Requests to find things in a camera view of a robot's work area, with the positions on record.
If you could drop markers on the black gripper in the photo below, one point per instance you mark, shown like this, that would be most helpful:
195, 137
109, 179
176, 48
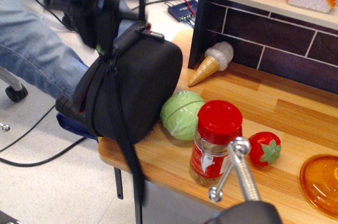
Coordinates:
97, 21

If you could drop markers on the black zipper bag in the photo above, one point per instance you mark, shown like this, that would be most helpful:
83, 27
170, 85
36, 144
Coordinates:
121, 95

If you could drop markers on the person leg blue jeans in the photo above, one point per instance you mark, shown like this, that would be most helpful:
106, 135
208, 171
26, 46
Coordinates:
35, 53

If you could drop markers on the green toy cabbage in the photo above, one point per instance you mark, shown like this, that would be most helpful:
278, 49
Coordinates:
179, 115

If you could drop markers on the office chair caster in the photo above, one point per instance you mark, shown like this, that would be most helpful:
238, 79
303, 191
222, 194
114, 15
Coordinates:
16, 95

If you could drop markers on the toy ice cream cone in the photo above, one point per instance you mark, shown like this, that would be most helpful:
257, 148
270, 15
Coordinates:
216, 58

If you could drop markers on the black table leg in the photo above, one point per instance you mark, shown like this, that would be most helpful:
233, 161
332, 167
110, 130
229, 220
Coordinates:
119, 183

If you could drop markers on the small metal knob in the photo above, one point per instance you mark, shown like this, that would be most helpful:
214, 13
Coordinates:
5, 127

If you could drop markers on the red lid spice jar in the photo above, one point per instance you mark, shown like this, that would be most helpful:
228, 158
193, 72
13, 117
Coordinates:
219, 122

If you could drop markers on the dark tiled shelf unit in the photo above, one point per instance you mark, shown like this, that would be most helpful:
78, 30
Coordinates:
271, 36

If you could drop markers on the metal clamp screw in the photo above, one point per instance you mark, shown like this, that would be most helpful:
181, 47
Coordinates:
237, 149

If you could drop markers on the red toy strawberry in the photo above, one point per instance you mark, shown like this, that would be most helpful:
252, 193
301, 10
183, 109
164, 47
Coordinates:
265, 148

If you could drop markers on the black clamp base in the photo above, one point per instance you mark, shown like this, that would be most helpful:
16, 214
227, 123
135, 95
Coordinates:
248, 212

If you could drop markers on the orange glass lid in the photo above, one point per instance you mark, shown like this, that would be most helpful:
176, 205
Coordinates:
318, 179

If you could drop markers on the blue network switch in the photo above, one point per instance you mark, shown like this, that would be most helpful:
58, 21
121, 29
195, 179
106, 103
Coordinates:
183, 11

